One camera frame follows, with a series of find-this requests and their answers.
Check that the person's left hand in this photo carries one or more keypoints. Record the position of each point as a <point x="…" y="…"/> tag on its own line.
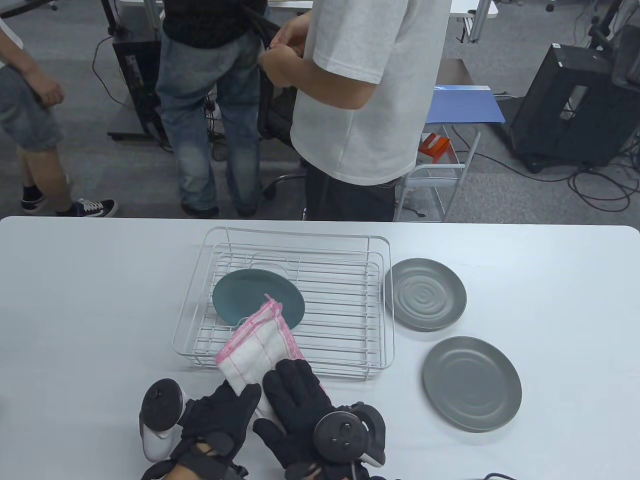
<point x="215" y="425"/>

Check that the grey rippled plate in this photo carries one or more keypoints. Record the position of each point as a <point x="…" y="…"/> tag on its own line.
<point x="425" y="295"/>

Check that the hand controller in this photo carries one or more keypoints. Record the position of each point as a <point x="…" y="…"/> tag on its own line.
<point x="345" y="435"/>
<point x="160" y="405"/>

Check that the grey smooth plate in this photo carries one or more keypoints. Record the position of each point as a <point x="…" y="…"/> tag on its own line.
<point x="472" y="385"/>

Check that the grey metal trolley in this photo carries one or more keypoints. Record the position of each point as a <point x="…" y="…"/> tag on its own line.
<point x="460" y="75"/>

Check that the person's right hand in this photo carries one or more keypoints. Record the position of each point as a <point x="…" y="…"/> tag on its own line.
<point x="295" y="400"/>

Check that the teal plate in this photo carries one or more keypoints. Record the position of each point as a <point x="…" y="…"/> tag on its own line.
<point x="250" y="295"/>

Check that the white background desk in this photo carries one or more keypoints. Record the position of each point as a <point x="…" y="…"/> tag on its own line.
<point x="475" y="7"/>

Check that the blue folder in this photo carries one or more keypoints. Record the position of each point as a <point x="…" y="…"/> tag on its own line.
<point x="465" y="107"/>

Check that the black mesh office chair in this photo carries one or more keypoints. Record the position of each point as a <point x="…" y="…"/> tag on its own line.
<point x="277" y="115"/>

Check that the left hand controller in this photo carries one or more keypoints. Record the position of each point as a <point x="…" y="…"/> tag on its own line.
<point x="160" y="405"/>

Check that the right hand controller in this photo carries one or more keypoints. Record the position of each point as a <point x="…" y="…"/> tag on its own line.
<point x="345" y="435"/>

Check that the black equipment case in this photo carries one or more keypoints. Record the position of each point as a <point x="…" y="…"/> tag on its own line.
<point x="560" y="110"/>

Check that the white pink-edged dish cloth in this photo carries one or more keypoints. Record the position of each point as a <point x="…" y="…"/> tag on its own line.
<point x="260" y="350"/>

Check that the orange box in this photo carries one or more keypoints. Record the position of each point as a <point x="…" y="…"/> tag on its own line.
<point x="434" y="146"/>

